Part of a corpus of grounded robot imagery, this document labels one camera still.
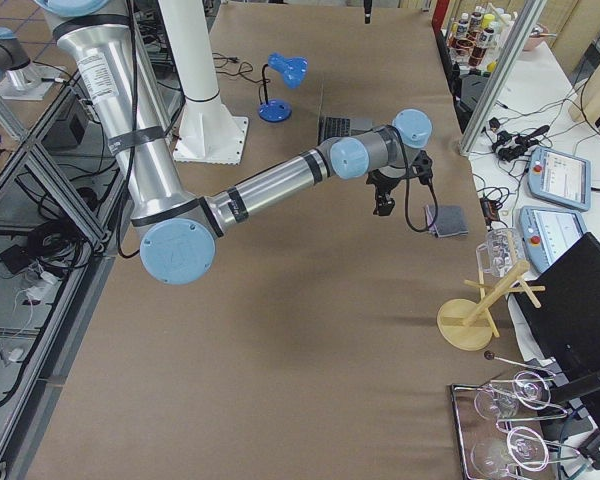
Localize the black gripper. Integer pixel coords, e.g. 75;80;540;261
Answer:
366;170;402;216

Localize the grey laptop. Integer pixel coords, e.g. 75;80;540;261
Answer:
317;82;377;146

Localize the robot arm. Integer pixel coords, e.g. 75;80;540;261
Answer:
42;1;432;285

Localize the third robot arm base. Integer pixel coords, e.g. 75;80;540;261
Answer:
0;27;63;101

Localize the folded grey cloth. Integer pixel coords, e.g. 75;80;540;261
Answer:
424;205;469;238

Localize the small black box device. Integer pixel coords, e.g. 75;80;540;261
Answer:
480;197;500;225

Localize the clear glass mug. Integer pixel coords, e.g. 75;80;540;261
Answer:
476;228;526;278

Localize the wooden mug tree stand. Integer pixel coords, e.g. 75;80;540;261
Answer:
437;260;546;351

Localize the lower teach pendant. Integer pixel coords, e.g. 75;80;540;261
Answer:
519;206;587;273

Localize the teach pendant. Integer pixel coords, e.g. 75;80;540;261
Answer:
519;206;587;273
527;147;592;212

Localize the blue desk lamp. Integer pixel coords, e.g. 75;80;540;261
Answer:
258;52;308;123

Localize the upper teach pendant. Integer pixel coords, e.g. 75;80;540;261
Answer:
527;147;592;212

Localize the bottle rack with bottles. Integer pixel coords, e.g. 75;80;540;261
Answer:
445;1;514;72

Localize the black monitor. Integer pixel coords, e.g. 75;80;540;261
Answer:
514;233;600;429

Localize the upper wine glass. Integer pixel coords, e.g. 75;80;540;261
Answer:
474;370;550;420

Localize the wine glass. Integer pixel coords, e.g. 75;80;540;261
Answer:
474;370;550;420
470;426;549;479

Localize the lower wine glass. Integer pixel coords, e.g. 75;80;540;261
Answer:
470;426;549;479

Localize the black camera cable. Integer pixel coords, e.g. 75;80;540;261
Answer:
402;144;444;233

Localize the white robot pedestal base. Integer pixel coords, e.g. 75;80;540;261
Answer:
159;0;249;165

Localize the black lamp power cable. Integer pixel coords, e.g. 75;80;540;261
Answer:
212;51;267;86

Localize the aluminium frame post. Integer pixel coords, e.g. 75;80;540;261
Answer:
459;0;547;157

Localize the metal wire glass rack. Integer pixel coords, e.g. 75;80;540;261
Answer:
449;367;590;479

